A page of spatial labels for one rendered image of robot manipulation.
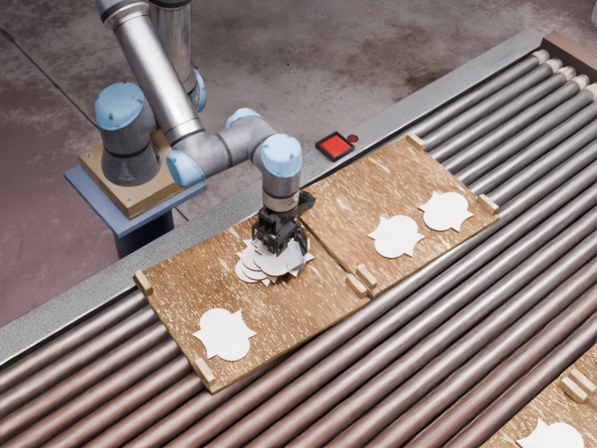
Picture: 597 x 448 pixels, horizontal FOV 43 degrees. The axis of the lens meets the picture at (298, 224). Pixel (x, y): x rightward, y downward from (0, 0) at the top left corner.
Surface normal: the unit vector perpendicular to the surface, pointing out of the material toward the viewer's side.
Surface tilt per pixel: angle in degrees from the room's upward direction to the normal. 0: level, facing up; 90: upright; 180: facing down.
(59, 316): 0
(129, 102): 9
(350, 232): 0
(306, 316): 0
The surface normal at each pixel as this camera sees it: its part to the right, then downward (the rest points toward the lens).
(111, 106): -0.08, -0.58
